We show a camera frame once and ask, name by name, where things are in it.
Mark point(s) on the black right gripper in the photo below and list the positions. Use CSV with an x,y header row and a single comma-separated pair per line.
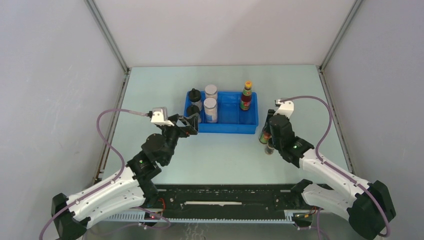
x,y
270,112

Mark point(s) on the blue divided plastic bin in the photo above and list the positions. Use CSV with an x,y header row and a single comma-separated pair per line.
x,y
231,118

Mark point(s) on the silver-lid blue-label jar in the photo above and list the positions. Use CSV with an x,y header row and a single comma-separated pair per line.
x,y
211,91
210,106

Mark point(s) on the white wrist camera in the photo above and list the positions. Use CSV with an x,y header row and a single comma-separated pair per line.
x,y
159,116
284,107

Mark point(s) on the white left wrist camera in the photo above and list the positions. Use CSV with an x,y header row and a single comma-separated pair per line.
x,y
159,116

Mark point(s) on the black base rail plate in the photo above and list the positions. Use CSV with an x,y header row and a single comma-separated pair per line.
x,y
228,202

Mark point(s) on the red sauce bottle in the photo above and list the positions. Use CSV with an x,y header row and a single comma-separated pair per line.
x,y
264,136
246,96

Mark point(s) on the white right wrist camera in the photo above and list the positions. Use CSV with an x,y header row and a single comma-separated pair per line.
x,y
284,107

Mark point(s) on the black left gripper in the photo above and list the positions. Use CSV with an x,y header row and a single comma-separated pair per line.
x,y
191,126

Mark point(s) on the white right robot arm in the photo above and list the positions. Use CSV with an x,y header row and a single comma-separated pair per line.
x,y
368,207

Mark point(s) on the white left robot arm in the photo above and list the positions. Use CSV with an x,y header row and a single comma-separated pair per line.
x,y
131,186

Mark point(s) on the small black-cap spice jar right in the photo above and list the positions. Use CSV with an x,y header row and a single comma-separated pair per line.
x,y
269,147

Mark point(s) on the black-lid jar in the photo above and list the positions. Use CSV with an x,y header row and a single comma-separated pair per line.
x,y
195,98
193,110

